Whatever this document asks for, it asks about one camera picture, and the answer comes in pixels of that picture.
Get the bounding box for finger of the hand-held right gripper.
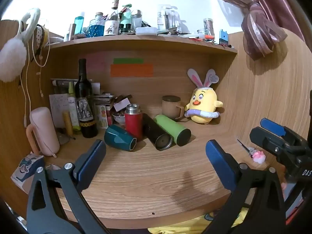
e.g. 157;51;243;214
260;118;286;137
249;126;284;157

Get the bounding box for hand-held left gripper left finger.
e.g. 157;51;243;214
26;139;115;234

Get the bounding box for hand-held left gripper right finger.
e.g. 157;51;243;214
205;139;285;234

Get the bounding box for teal faceted cup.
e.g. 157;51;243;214
104;124;137;152

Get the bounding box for green tumbler cup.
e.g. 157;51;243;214
153;114;192;147

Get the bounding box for pink and white small toy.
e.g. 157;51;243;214
252;150;266;163

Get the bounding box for thin black pen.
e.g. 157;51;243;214
237;139;252;152

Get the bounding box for yellow candle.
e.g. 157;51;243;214
63;111;74;137

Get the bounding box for colourful small carton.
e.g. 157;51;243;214
95;104;109;129

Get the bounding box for small bowl of snacks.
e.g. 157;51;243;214
111;112;127;125

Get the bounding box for dark wine bottle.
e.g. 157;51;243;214
74;58;98;138

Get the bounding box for green slim bottle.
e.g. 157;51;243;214
67;81;82;131

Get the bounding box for red thermos bottle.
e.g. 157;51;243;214
124;104;143;142

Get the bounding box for yellow chick plush toy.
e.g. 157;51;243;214
184;68;224;125

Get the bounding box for white dotted card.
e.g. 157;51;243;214
49;93;70;129

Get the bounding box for printed tissue box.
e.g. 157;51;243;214
11;152;46;189

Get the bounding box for black thermos bottle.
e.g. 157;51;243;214
142;113;174;151

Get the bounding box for yellow printed cloth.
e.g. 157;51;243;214
147;209;247;234

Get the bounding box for brown mug with lid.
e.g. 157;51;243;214
161;95;185;121

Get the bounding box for pink sticky note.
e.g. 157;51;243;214
86;53;107;71

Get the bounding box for orange sticky note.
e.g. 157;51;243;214
110;64;154;77

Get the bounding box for blue plastic block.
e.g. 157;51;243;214
219;29;229;45

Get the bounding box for pink curtain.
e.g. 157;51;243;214
205;0;312;61

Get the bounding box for green sticky note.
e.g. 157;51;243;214
113;58;144;64

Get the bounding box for clear jar with dark contents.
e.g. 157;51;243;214
203;18;215;37

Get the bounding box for white fluffy earmuffs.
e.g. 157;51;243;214
0;8;41;82

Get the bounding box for wooden shelf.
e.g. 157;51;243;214
43;33;238;54

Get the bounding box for dotted headband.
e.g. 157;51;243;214
36;24;49;54

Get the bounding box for blue patterned glass bottle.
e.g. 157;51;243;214
88;12;106;38

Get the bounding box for blue liquid bottle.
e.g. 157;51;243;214
74;11;85;35

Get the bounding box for clear bottle with picture label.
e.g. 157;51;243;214
104;0;121;37

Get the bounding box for white flat box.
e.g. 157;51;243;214
135;27;159;36

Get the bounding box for mint green bottle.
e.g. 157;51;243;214
119;4;133;35

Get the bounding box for clear pump bottle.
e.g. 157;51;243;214
157;4;180;31

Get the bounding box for pink mug with handle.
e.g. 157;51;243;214
26;107;60;157

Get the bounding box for white earphone cable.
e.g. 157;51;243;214
19;28;51;125

